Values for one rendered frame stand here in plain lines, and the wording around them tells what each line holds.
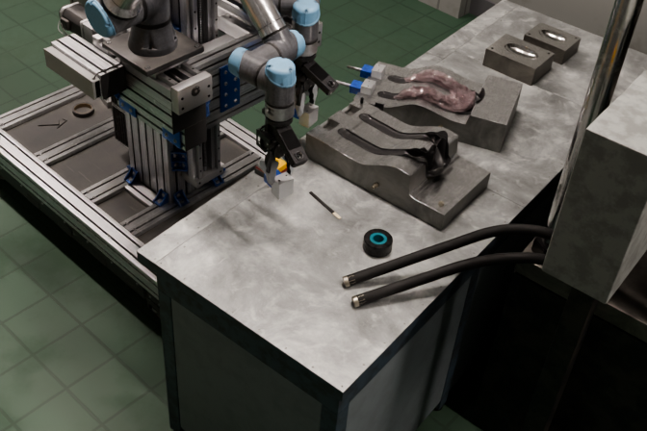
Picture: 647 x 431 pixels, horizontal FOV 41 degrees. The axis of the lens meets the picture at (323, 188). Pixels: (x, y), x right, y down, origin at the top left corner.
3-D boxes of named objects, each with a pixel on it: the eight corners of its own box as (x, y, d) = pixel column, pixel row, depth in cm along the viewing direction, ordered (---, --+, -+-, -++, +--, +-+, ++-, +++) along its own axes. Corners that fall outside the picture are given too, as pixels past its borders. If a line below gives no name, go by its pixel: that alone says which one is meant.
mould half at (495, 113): (351, 113, 287) (354, 85, 280) (376, 74, 306) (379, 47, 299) (500, 153, 275) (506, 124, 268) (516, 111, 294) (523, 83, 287)
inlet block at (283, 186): (250, 175, 243) (250, 160, 240) (265, 168, 246) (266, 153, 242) (278, 200, 235) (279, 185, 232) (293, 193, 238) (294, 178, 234)
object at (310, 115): (272, 112, 267) (273, 97, 263) (282, 104, 270) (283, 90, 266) (308, 128, 262) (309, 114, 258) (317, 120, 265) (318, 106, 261)
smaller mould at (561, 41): (521, 48, 327) (524, 34, 323) (536, 36, 335) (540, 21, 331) (561, 64, 319) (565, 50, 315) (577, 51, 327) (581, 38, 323)
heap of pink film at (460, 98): (390, 101, 283) (393, 81, 278) (406, 75, 296) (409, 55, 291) (467, 122, 277) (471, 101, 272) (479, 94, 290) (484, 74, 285)
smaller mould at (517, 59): (481, 64, 315) (485, 48, 311) (503, 49, 325) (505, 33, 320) (530, 86, 306) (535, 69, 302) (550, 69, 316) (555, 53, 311)
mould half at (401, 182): (304, 156, 268) (306, 120, 259) (354, 120, 284) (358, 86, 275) (441, 230, 245) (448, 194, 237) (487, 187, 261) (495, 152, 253)
